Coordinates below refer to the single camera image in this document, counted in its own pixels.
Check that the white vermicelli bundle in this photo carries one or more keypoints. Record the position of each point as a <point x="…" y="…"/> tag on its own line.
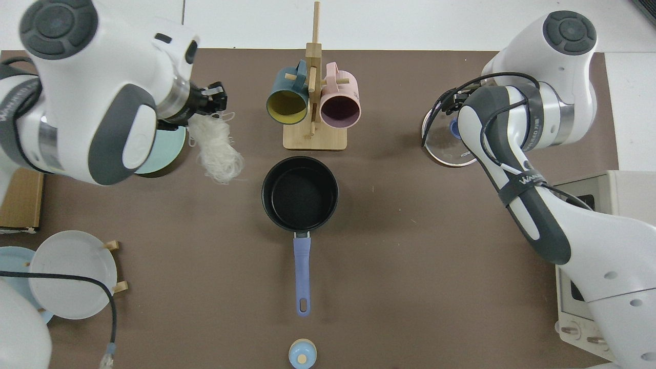
<point x="218" y="148"/>

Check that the glass lid with blue knob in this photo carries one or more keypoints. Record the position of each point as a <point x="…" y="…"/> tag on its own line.
<point x="446" y="154"/>

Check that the light teal plate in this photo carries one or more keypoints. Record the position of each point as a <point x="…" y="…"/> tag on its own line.
<point x="164" y="148"/>

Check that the wooden plate rack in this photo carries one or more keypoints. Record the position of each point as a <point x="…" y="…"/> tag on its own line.
<point x="111" y="245"/>

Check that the grey plate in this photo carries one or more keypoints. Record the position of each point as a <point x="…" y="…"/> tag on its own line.
<point x="72" y="277"/>

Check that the light blue plate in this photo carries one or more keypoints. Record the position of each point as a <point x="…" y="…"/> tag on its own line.
<point x="13" y="261"/>

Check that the dark teal cup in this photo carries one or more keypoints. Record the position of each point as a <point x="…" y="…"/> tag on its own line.
<point x="284" y="105"/>

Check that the pink cup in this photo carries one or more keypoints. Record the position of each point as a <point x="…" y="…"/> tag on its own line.
<point x="341" y="110"/>

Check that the wooden cup stand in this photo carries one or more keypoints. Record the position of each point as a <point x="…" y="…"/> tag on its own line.
<point x="315" y="141"/>

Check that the brown table cloth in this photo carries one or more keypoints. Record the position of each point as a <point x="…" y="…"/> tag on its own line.
<point x="410" y="256"/>

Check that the pale toaster oven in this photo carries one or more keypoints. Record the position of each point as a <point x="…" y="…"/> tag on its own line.
<point x="630" y="195"/>

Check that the small blue round thing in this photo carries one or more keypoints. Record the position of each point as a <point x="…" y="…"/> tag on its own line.
<point x="302" y="353"/>

